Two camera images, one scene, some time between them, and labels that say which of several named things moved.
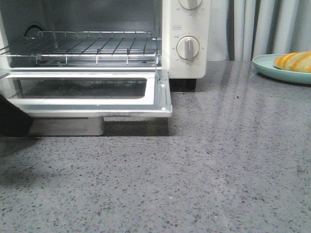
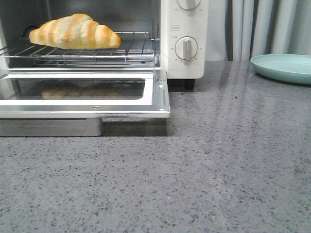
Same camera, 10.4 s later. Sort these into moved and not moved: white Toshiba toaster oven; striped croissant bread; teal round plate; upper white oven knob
Moved: striped croissant bread
Not moved: teal round plate; upper white oven knob; white Toshiba toaster oven
